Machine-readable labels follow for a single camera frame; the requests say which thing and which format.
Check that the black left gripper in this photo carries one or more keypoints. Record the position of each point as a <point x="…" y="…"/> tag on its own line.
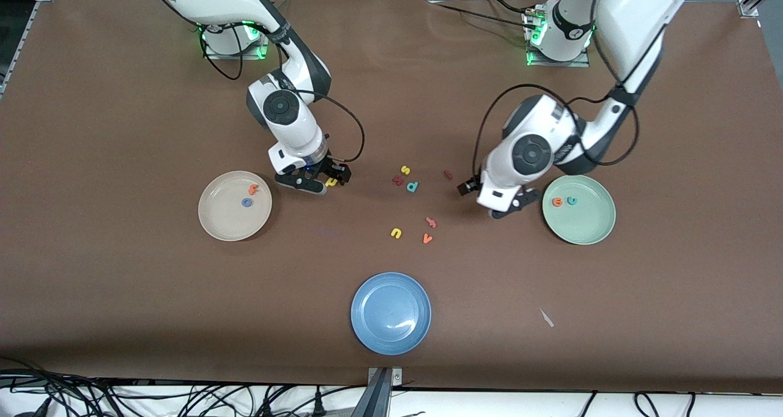
<point x="469" y="188"/>

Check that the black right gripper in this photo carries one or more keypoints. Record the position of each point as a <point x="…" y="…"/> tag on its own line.
<point x="327" y="168"/>

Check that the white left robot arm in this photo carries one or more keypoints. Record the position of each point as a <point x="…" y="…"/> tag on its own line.
<point x="636" y="13"/>

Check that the pink letter t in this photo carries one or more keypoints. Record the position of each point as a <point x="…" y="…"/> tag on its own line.
<point x="431" y="222"/>

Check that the dark red letter x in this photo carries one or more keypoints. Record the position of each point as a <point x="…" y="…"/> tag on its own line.
<point x="397" y="181"/>

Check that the teal letter p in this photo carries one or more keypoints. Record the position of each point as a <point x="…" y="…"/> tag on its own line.
<point x="408" y="188"/>

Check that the yellow letter u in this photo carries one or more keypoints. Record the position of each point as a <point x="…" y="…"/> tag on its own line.
<point x="393" y="235"/>

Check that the brown table cover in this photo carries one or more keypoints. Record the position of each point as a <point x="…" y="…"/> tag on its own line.
<point x="391" y="99"/>

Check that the green plate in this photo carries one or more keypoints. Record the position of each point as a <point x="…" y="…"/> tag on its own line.
<point x="581" y="224"/>

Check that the beige plate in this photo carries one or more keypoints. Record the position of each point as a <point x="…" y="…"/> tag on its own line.
<point x="226" y="218"/>

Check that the blue plate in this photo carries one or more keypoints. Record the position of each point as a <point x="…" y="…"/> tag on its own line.
<point x="391" y="313"/>

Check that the white paper scrap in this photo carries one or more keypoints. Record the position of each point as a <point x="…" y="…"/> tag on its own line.
<point x="546" y="318"/>

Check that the black power plug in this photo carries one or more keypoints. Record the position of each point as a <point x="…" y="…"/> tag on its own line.
<point x="318" y="403"/>
<point x="267" y="405"/>

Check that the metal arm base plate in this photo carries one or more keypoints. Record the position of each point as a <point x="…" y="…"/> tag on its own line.
<point x="214" y="55"/>
<point x="575" y="64"/>

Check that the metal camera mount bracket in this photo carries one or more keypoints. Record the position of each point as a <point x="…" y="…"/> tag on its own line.
<point x="384" y="375"/>

